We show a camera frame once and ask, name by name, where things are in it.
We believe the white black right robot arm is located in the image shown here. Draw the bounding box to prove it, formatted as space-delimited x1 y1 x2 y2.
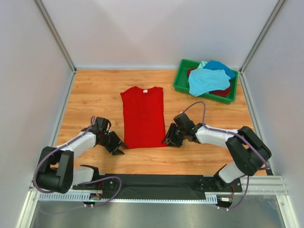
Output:
162 113 272 192

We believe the green plastic bin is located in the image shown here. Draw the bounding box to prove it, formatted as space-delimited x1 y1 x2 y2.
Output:
173 59 238 104

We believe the aluminium corner post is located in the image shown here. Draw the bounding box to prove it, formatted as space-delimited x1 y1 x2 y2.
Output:
33 0 77 73
239 0 287 73

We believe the grey slotted cable duct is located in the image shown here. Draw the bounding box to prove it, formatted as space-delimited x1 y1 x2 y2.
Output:
38 192 218 204

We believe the light blue t shirt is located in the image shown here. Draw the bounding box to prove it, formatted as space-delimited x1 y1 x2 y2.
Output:
188 61 234 96

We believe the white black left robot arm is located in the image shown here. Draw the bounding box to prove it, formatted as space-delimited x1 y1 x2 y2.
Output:
32 116 129 194

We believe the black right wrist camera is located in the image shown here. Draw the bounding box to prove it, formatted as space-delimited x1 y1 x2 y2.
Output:
173 112 195 131

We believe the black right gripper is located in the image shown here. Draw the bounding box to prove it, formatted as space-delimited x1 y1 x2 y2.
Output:
161 124 186 149

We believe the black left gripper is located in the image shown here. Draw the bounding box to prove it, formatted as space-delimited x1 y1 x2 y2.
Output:
98 132 128 157

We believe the left aluminium corner post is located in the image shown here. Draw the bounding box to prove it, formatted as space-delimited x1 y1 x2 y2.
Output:
33 0 77 73

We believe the dark red t shirt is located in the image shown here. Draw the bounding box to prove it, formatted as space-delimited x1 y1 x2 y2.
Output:
186 68 231 97

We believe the right aluminium corner post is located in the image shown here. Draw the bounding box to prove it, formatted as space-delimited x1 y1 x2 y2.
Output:
239 0 287 73

